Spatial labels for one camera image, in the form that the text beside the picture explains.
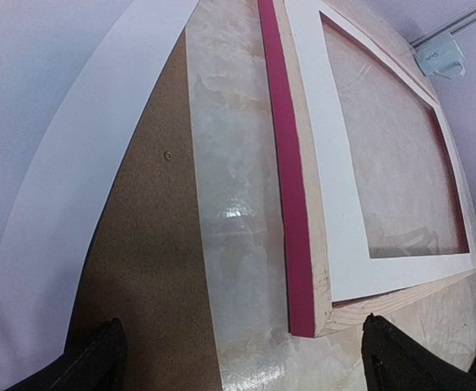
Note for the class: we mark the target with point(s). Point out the white paper sheets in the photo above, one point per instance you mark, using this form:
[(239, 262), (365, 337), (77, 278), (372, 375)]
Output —
[(75, 77)]

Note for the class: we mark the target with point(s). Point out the brown backing board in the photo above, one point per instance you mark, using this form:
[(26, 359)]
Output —
[(145, 264)]

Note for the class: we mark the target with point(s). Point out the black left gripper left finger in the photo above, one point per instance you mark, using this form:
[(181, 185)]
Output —
[(96, 363)]

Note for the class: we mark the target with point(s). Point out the pink wooden picture frame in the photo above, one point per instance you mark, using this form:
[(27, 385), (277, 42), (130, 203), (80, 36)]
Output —
[(406, 187)]

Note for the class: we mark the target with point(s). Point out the white photo mat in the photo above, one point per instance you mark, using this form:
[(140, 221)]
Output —
[(353, 273)]

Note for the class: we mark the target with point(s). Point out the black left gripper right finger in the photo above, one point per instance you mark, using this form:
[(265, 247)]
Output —
[(394, 361)]

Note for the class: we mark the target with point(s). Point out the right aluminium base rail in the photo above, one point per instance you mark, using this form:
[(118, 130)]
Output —
[(454, 26)]

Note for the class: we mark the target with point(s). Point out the light blue mug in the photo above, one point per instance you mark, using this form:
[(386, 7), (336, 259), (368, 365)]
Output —
[(441, 57)]

